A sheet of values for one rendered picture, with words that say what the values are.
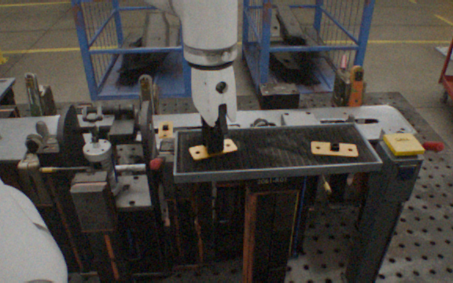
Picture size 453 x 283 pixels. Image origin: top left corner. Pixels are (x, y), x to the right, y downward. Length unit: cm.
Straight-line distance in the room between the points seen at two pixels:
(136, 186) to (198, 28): 50
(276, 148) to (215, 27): 27
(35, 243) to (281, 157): 42
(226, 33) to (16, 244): 39
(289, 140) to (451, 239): 74
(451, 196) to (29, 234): 130
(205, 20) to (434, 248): 98
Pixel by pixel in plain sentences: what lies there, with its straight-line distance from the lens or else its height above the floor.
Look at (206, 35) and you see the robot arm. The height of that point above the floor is 139.
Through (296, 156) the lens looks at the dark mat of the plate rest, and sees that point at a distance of 71.
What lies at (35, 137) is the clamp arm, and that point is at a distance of 95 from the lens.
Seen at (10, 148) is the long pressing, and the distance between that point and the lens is 115.
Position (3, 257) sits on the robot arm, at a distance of 51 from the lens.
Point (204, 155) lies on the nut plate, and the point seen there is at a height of 116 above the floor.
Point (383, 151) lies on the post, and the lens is 81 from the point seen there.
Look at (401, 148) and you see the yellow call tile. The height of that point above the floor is 116.
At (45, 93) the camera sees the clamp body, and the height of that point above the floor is 104.
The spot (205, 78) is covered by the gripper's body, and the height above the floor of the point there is 132.
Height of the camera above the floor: 158
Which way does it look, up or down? 34 degrees down
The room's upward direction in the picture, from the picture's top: straight up
